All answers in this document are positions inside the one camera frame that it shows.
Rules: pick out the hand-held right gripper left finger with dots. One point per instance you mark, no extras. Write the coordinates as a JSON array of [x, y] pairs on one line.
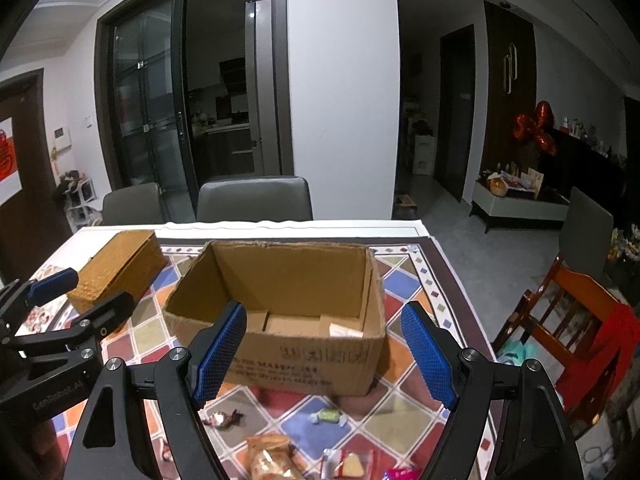
[[220, 355]]

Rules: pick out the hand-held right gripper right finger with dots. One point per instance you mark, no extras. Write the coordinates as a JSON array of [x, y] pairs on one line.
[[430, 355]]

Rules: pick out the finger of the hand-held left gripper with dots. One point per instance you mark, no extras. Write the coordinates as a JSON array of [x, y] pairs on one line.
[[50, 285], [107, 310]]

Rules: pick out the brown cardboard box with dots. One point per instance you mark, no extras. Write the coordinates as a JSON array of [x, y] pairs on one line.
[[300, 360]]

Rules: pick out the clear triangular cake packet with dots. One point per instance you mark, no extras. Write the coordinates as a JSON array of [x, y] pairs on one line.
[[347, 465]]

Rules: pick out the woven wicker basket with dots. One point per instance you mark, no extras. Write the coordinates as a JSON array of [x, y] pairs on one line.
[[120, 265]]

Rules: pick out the brown entrance door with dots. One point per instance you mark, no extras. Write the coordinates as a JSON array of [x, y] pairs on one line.
[[30, 230]]

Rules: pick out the dark red wrapped candy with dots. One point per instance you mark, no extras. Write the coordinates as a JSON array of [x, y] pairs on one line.
[[220, 417]]

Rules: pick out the checked colourful tablecloth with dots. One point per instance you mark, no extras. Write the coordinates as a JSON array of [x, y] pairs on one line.
[[415, 285]]

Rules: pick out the white packet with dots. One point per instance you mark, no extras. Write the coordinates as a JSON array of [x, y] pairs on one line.
[[345, 330]]

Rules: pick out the white shoe shelf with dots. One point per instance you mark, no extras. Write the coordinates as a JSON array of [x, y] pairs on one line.
[[80, 197]]

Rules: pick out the grey upholstered chair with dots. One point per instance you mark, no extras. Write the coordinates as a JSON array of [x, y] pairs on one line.
[[585, 230], [255, 200], [132, 205]]

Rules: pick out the brown snack packet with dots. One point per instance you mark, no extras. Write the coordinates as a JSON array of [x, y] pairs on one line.
[[270, 457]]

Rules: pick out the green wrapped candy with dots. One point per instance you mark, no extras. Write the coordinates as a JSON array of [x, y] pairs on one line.
[[327, 416]]

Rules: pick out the pink snack packet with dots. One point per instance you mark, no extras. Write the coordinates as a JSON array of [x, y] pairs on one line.
[[400, 474]]

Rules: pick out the red paper door decoration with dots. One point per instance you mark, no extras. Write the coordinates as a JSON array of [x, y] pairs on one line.
[[7, 160]]

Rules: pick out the small floor box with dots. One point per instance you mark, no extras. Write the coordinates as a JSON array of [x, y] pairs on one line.
[[405, 204]]

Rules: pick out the white low cabinet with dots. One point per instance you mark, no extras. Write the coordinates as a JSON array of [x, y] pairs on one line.
[[515, 207]]

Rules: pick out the wooden spindle chair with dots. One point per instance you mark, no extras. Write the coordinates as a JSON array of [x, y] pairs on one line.
[[590, 295]]

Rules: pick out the red cloth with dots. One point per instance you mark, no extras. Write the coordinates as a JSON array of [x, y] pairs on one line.
[[615, 345]]

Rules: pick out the pile of gift packages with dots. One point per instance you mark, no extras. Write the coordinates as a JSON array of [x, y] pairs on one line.
[[510, 182]]

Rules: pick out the white carton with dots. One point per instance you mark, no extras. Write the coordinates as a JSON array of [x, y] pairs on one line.
[[424, 155]]

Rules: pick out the glass sliding door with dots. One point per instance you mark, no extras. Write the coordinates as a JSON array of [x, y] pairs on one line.
[[145, 105]]

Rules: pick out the dark sideboard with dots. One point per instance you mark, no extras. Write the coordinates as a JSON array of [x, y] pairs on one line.
[[590, 170]]

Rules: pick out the dark wooden door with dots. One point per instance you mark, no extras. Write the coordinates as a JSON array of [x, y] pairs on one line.
[[520, 125]]

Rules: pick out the red foil balloons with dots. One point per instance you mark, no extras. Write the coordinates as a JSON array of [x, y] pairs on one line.
[[537, 130]]

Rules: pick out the silver refrigerator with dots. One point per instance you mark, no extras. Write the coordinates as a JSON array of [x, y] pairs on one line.
[[260, 90]]

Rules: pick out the white wall intercom panel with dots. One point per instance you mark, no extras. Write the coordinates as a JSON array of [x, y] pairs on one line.
[[62, 138]]

